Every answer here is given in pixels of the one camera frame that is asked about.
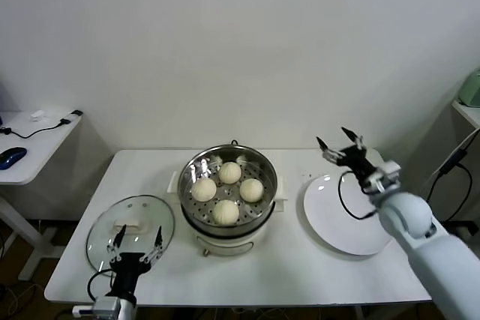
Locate white side desk with mouse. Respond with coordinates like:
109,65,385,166
0,109,84,283

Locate blue computer mouse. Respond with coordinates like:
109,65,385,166
0,146,29,170

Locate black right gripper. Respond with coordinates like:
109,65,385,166
316,127,378,186

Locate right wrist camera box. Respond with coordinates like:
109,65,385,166
361,160,401,196

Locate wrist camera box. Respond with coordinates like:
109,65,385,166
72,296,122,318
361,160,401,196

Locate small white object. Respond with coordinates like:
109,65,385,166
29,109,52,123

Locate thin white cable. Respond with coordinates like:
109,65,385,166
421,130,480,190

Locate large white round plate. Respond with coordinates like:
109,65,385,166
301,174,397,256

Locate mint green appliance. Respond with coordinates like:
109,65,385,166
457,67,480,108

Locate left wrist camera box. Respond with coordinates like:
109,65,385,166
72,296,122,318

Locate white side desk with appliance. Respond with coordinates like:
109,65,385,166
430,98,480,259

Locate round glass pot lid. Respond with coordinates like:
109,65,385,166
85,194,176,273

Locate black power adapter with cable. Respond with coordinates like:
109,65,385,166
417,147,474,223

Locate white flat device black end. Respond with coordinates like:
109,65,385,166
59,109,83,126

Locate thin black desk cable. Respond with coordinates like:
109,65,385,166
0,118,72,139

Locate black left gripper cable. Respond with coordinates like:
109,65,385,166
86,269,116,302

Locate white steamed baozi bun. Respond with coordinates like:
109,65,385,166
218,161,243,185
238,178,265,203
191,178,218,202
211,199,240,226

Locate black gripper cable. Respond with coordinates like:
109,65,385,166
337,169,380,220
86,269,116,302

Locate white electric cooker base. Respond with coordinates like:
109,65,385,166
166,169,291,258

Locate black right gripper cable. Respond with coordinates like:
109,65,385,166
337,169,380,220

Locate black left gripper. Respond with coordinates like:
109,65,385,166
106,224,164,301

